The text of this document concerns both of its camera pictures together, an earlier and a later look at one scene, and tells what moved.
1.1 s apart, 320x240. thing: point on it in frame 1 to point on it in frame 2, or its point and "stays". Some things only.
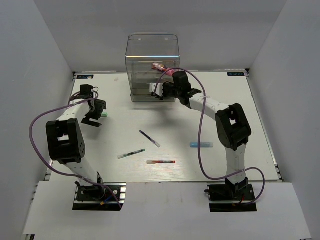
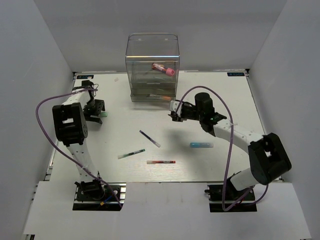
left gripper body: (95, 113) stays
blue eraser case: (195, 144) stays
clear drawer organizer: (151, 58) stays
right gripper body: (170, 91) to (191, 112)
